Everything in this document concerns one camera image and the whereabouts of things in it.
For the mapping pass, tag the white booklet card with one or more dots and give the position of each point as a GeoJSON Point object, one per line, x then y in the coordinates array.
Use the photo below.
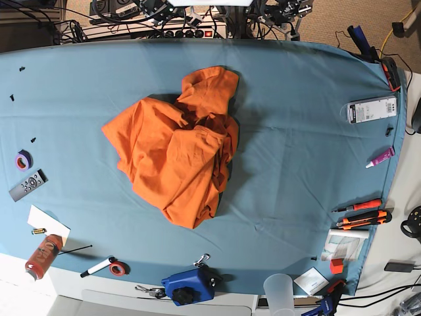
{"type": "Point", "coordinates": [311, 282]}

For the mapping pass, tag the white paper card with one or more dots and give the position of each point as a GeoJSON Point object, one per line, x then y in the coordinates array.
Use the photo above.
{"type": "Point", "coordinates": [39, 219]}

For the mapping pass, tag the grey remote control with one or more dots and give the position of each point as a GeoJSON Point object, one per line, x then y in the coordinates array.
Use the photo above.
{"type": "Point", "coordinates": [29, 184]}

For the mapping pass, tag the orange t-shirt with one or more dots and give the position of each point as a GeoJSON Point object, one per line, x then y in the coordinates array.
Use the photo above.
{"type": "Point", "coordinates": [176, 155]}

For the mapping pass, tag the orange black tool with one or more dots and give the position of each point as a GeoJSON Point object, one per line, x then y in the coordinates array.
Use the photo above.
{"type": "Point", "coordinates": [391, 73]}

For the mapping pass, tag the purple tape roll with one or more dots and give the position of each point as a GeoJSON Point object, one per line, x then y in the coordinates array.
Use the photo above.
{"type": "Point", "coordinates": [23, 160]}

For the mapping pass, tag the purple glue tube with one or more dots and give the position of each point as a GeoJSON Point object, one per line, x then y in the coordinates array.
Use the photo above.
{"type": "Point", "coordinates": [387, 154]}

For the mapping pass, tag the blue bar clamp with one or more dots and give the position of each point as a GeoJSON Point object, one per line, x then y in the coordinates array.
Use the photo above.
{"type": "Point", "coordinates": [328, 305]}

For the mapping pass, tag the teal tablecloth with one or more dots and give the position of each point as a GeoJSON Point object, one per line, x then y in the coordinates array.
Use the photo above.
{"type": "Point", "coordinates": [297, 160]}

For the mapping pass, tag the small orange block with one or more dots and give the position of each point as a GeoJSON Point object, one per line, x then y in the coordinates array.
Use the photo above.
{"type": "Point", "coordinates": [336, 266]}

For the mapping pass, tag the orange black utility knife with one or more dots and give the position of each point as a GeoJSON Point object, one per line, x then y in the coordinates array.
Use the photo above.
{"type": "Point", "coordinates": [371, 218]}

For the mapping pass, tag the clear bit set case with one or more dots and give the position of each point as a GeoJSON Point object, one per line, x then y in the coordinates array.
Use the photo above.
{"type": "Point", "coordinates": [371, 109]}

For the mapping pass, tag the black round device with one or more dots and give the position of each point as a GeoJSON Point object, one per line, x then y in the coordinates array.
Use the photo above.
{"type": "Point", "coordinates": [411, 227]}

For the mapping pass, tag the red drink can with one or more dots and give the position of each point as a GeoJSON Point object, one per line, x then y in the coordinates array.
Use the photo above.
{"type": "Point", "coordinates": [43, 256]}

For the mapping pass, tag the blue black clamp handle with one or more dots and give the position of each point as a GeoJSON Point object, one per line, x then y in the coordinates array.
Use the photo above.
{"type": "Point", "coordinates": [367, 52]}

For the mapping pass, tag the small AA battery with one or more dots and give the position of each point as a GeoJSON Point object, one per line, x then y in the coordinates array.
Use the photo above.
{"type": "Point", "coordinates": [39, 231]}

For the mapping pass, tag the translucent plastic cup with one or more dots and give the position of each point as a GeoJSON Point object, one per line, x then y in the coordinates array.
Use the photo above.
{"type": "Point", "coordinates": [278, 289]}

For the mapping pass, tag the red tape roll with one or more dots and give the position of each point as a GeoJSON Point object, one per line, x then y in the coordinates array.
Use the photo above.
{"type": "Point", "coordinates": [118, 268]}

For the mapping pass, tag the white marker pen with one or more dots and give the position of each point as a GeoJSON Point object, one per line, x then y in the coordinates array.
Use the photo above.
{"type": "Point", "coordinates": [103, 264]}

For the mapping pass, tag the blue clamp device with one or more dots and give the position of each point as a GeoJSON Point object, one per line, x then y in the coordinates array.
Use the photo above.
{"type": "Point", "coordinates": [193, 286]}

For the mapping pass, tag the white power strip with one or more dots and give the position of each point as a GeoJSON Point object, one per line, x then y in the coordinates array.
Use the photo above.
{"type": "Point", "coordinates": [210, 28]}

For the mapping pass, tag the clear plastic packet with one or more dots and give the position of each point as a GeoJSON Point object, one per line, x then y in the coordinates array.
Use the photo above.
{"type": "Point", "coordinates": [344, 244]}

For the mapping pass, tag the black cable tie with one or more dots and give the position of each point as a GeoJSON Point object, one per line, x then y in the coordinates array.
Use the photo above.
{"type": "Point", "coordinates": [76, 249]}

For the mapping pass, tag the orange black screwdriver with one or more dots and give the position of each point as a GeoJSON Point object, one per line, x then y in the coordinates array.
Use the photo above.
{"type": "Point", "coordinates": [374, 203]}

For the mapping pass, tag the black power adapter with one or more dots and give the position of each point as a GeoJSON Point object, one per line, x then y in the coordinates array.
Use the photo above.
{"type": "Point", "coordinates": [399, 267]}

